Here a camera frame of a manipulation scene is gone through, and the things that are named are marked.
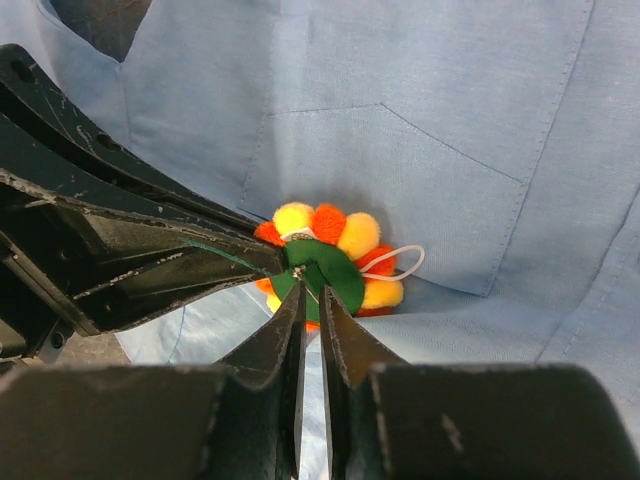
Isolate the light blue button shirt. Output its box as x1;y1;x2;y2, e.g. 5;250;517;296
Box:
1;1;639;479

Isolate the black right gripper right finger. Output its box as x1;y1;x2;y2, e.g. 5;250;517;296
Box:
319;288;639;479

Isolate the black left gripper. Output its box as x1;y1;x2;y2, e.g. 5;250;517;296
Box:
1;171;285;373

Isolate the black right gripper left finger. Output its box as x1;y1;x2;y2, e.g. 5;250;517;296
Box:
1;285;306;479

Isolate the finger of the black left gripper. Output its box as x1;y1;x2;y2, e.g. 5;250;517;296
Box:
1;43;255;234

